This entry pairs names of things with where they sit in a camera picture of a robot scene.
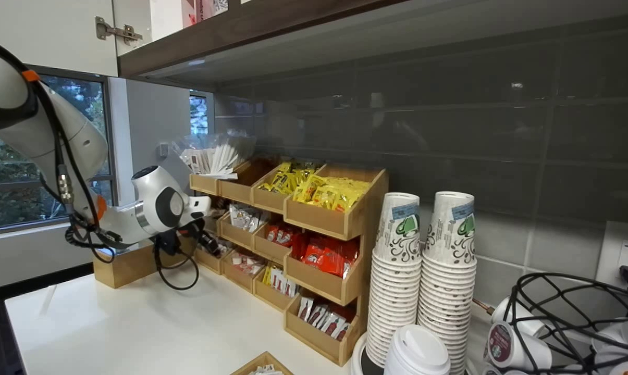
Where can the red and white box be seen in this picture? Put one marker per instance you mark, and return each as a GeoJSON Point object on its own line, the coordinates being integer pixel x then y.
{"type": "Point", "coordinates": [201, 10]}

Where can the stack of white cup lids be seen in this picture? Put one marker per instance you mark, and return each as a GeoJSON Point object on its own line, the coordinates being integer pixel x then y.
{"type": "Point", "coordinates": [417, 354]}

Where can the clear bag of stir sticks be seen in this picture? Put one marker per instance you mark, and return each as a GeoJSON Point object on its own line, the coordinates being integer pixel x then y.
{"type": "Point", "coordinates": [217, 156]}

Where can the cup and lid holder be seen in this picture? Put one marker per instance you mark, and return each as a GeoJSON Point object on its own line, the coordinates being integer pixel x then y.
{"type": "Point", "coordinates": [365, 359]}

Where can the large heap of red packets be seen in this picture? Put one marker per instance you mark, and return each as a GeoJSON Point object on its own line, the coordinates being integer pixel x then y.
{"type": "Point", "coordinates": [327, 255]}

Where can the wooden tiered organizer shelf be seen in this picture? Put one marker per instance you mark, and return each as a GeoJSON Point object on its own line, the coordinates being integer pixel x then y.
{"type": "Point", "coordinates": [340, 219]}

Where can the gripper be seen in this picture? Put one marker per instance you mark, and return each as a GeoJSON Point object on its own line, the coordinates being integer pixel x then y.
{"type": "Point", "coordinates": [195, 232]}

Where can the white coffee pod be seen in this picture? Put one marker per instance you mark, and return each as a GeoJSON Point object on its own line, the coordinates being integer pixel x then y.
{"type": "Point", "coordinates": [522, 319]}

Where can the stack of printed paper cups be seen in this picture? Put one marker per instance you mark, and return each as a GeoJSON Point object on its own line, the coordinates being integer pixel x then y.
{"type": "Point", "coordinates": [397, 281]}
{"type": "Point", "coordinates": [449, 291]}

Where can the heap of yellow sweetener packets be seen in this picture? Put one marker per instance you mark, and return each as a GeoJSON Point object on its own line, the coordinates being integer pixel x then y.
{"type": "Point", "coordinates": [334, 194]}
{"type": "Point", "coordinates": [285, 179]}

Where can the white wall socket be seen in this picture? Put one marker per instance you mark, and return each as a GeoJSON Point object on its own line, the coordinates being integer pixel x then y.
{"type": "Point", "coordinates": [624, 255]}

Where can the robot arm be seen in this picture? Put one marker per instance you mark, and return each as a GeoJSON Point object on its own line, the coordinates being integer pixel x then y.
{"type": "Point", "coordinates": [74, 140]}

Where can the row of yellow white packets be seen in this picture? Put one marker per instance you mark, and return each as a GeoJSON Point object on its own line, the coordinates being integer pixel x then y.
{"type": "Point", "coordinates": [278, 281]}

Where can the row of red white packets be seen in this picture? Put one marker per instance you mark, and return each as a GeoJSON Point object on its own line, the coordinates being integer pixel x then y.
{"type": "Point", "coordinates": [321, 317]}

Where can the small wooden tray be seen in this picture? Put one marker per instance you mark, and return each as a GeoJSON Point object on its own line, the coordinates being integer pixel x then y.
{"type": "Point", "coordinates": [261, 362]}

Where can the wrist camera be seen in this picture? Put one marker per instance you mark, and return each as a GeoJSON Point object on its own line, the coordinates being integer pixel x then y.
{"type": "Point", "coordinates": [167, 242]}

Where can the coffee pod with dark lid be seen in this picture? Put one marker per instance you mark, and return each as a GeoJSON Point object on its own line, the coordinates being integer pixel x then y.
{"type": "Point", "coordinates": [517, 349]}

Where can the narrow window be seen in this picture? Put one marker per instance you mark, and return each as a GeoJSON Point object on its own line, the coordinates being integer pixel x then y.
{"type": "Point", "coordinates": [199, 115]}

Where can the heap of white coffee pods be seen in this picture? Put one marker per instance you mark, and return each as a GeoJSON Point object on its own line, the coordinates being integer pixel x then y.
{"type": "Point", "coordinates": [624, 344]}

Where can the small heap of red packets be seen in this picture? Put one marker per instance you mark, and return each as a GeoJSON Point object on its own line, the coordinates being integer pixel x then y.
{"type": "Point", "coordinates": [281, 234]}

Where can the white cabinet door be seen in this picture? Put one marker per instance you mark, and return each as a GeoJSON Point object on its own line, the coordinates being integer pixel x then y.
{"type": "Point", "coordinates": [48, 36]}

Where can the large window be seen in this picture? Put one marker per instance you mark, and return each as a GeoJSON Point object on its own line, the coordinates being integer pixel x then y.
{"type": "Point", "coordinates": [11, 192]}

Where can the heap of white sachets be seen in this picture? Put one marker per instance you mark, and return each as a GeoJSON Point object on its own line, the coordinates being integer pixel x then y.
{"type": "Point", "coordinates": [266, 370]}

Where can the plain wooden box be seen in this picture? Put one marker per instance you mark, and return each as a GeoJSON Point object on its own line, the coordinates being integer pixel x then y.
{"type": "Point", "coordinates": [128, 268]}

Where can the wall cabinet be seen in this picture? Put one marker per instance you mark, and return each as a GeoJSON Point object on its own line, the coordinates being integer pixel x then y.
{"type": "Point", "coordinates": [230, 31]}

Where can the heap of white packets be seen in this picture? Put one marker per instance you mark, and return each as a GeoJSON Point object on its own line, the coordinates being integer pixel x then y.
{"type": "Point", "coordinates": [245, 217]}

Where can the heap of creamer cups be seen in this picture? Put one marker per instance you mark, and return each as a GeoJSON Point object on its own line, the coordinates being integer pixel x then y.
{"type": "Point", "coordinates": [247, 263]}

